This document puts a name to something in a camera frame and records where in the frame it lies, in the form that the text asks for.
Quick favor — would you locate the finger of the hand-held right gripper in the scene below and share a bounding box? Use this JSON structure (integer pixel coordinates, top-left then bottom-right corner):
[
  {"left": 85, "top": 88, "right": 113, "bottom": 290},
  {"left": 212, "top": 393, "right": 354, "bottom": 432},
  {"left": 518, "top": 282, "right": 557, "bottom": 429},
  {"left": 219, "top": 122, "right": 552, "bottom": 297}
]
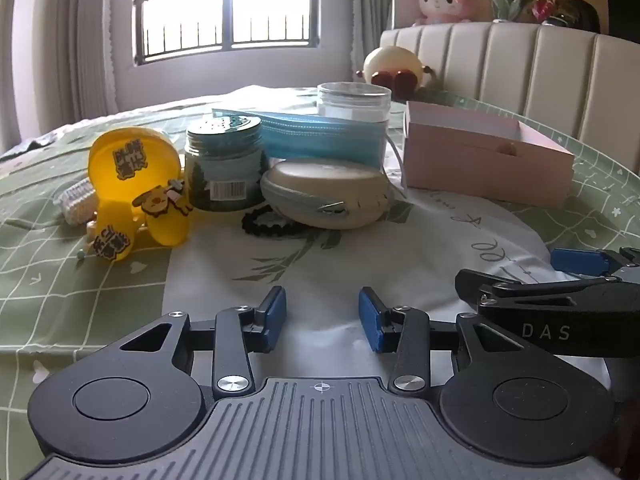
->
[
  {"left": 550, "top": 246, "right": 640, "bottom": 282},
  {"left": 455, "top": 268, "right": 622, "bottom": 306}
]

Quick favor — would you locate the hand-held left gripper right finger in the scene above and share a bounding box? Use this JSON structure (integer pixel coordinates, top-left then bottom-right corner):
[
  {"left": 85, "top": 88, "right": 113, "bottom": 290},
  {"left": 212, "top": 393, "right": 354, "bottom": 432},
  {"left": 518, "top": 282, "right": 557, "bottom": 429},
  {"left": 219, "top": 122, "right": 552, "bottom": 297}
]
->
[{"left": 358, "top": 286, "right": 538, "bottom": 395}]

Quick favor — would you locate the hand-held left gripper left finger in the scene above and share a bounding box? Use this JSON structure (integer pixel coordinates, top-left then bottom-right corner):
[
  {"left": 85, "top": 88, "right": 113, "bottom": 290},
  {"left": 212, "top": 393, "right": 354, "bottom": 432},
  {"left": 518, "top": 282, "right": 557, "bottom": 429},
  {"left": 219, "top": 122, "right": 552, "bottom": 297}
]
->
[{"left": 107, "top": 286, "right": 288, "bottom": 396}]

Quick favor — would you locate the pink cardboard box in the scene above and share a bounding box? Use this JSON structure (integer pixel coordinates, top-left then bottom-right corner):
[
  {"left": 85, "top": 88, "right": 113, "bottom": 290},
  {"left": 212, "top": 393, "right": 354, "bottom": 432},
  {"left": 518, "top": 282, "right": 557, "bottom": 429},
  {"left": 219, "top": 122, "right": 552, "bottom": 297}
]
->
[{"left": 402, "top": 101, "right": 576, "bottom": 208}]

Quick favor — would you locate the beige zip pouch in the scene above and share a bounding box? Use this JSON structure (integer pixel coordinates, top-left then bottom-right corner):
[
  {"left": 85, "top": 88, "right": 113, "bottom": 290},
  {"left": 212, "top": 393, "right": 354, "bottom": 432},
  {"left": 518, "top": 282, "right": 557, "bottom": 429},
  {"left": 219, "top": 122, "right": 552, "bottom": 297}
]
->
[{"left": 260, "top": 159, "right": 391, "bottom": 231}]

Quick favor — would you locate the blue face mask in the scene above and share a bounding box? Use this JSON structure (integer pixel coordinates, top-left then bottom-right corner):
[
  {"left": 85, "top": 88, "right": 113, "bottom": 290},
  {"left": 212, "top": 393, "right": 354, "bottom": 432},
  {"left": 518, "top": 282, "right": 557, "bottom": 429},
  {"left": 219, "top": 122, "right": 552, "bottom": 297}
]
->
[{"left": 212, "top": 108, "right": 408, "bottom": 196}]

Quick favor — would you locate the yellow plastic toy container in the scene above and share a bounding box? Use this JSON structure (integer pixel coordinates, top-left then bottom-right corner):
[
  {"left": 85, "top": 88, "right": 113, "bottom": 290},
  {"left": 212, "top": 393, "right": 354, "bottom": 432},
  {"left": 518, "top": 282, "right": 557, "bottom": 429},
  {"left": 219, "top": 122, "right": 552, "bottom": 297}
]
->
[{"left": 88, "top": 129, "right": 193, "bottom": 262}]

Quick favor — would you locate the green lidded glass jar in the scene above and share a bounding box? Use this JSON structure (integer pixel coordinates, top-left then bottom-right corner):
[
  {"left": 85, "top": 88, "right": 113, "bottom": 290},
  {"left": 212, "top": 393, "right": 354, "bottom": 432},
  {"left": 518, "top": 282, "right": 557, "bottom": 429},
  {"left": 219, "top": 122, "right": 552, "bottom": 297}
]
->
[{"left": 184, "top": 115, "right": 266, "bottom": 212}]

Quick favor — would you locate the cream padded headboard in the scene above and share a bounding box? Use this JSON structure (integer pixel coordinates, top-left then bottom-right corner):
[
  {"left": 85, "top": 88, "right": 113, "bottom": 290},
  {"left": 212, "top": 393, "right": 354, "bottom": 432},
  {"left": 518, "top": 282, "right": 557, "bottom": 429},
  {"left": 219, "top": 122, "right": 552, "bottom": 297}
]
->
[{"left": 380, "top": 21, "right": 640, "bottom": 176}]

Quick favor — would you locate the clear plastic jar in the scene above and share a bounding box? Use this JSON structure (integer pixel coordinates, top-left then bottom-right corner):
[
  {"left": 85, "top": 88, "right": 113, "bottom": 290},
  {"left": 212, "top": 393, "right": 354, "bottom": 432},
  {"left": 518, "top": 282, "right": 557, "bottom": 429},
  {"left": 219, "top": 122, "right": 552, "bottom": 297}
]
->
[{"left": 316, "top": 82, "right": 392, "bottom": 166}]

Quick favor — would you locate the cream plush toy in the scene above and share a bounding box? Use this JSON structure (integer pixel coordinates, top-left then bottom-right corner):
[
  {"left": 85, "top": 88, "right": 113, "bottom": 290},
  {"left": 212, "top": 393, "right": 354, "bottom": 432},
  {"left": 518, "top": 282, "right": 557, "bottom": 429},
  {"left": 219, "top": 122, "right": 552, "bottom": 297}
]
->
[{"left": 363, "top": 46, "right": 436, "bottom": 101}]

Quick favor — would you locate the dark round object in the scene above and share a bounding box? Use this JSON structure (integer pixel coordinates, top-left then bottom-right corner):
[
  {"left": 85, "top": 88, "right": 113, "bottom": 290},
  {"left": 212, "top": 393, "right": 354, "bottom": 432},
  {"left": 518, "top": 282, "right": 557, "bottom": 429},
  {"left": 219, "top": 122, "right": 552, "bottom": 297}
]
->
[{"left": 542, "top": 0, "right": 601, "bottom": 35}]

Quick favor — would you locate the pink plush bunny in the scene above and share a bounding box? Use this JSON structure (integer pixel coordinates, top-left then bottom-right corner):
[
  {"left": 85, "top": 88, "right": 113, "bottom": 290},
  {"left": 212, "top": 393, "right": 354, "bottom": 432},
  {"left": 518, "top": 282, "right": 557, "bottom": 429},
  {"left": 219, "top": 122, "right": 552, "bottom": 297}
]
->
[{"left": 410, "top": 0, "right": 493, "bottom": 26}]

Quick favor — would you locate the grey curtain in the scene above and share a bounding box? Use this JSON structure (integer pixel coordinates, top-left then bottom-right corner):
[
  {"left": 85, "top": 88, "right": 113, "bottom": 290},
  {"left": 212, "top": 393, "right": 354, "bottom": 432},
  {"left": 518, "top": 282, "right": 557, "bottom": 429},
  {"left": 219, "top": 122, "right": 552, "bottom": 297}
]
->
[
  {"left": 320, "top": 0, "right": 396, "bottom": 91},
  {"left": 0, "top": 0, "right": 136, "bottom": 151}
]

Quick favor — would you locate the barred window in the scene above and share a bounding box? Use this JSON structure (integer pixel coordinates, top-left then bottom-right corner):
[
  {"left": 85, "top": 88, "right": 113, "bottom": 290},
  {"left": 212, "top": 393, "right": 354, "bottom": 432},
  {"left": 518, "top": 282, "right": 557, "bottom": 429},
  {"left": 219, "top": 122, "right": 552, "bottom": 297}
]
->
[{"left": 132, "top": 0, "right": 321, "bottom": 66}]

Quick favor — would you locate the black beaded hair tie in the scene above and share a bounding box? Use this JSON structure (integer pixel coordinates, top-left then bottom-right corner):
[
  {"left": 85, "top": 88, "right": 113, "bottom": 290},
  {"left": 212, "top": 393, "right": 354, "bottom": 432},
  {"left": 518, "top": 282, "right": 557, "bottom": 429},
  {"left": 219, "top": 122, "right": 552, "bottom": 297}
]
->
[{"left": 242, "top": 207, "right": 308, "bottom": 238}]

